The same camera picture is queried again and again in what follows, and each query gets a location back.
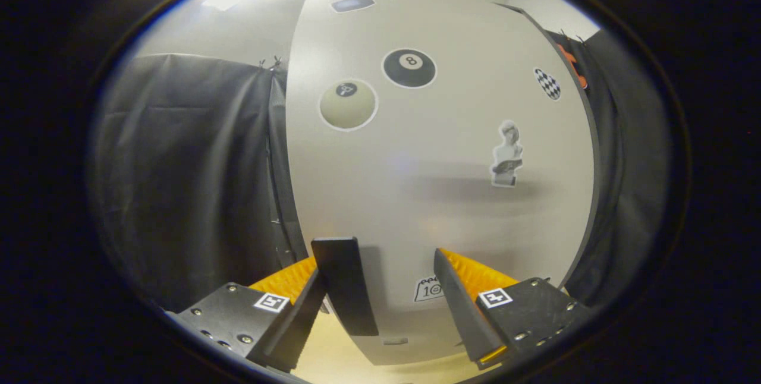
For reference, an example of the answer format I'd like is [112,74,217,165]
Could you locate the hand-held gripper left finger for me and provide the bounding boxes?
[172,256,328,373]

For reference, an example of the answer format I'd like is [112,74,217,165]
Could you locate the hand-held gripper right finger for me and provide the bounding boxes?
[433,247,595,371]

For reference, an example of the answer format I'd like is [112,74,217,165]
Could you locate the black door handle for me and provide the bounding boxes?
[311,237,379,337]

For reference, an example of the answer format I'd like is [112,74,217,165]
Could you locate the light grey cabinet door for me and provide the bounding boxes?
[285,0,600,367]

